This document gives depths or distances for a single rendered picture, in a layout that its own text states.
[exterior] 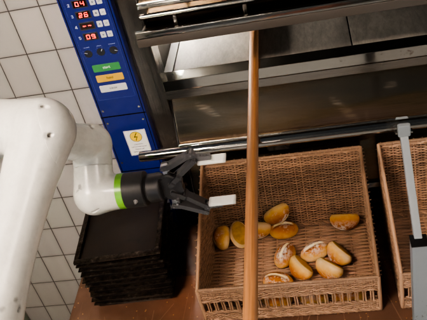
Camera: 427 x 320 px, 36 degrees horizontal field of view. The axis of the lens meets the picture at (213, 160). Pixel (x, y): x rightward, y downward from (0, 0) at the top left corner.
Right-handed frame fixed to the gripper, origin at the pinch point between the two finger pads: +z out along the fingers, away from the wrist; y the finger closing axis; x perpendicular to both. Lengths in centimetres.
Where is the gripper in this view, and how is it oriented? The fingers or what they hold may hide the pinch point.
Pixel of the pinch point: (226, 179)
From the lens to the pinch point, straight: 164.0
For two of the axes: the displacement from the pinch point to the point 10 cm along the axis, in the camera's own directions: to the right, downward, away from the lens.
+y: 2.0, 7.7, 6.0
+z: 9.8, -1.2, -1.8
